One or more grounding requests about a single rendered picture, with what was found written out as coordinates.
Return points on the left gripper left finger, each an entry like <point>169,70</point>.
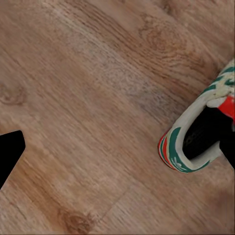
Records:
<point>12,145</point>

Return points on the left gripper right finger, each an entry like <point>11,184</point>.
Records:
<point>227,146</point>

